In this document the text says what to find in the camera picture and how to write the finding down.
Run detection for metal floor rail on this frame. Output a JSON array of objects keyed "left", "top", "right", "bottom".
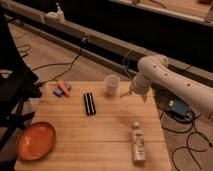
[{"left": 0, "top": 0, "right": 213, "bottom": 88}]

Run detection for blue power box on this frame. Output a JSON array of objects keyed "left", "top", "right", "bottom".
[{"left": 169, "top": 99, "right": 188, "bottom": 118}]

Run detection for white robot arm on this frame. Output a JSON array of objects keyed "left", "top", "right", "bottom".
[{"left": 121, "top": 55, "right": 213, "bottom": 118}]

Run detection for clear plastic cup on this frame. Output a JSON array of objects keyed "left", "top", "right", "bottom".
[{"left": 104, "top": 74, "right": 120, "bottom": 96}]

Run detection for black cable bundle right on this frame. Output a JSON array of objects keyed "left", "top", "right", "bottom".
[{"left": 159, "top": 106, "right": 213, "bottom": 169}]

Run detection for orange plate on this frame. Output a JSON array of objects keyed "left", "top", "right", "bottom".
[{"left": 16, "top": 122, "right": 56, "bottom": 161}]

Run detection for black floor cable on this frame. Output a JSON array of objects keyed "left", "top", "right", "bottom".
[{"left": 31, "top": 38, "right": 88, "bottom": 84}]

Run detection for black whiteboard eraser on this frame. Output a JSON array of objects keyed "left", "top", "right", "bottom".
[{"left": 83, "top": 92, "right": 96, "bottom": 116}]

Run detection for white object on rail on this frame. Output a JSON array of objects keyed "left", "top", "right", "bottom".
[{"left": 45, "top": 4, "right": 65, "bottom": 22}]

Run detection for black chair frame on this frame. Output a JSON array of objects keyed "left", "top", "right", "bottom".
[{"left": 0, "top": 14, "right": 42, "bottom": 151}]

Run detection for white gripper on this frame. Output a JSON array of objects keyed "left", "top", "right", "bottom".
[{"left": 120, "top": 76, "right": 151, "bottom": 102}]

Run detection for clear plastic bottle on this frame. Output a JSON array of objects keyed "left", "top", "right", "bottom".
[{"left": 132, "top": 122, "right": 146, "bottom": 164}]

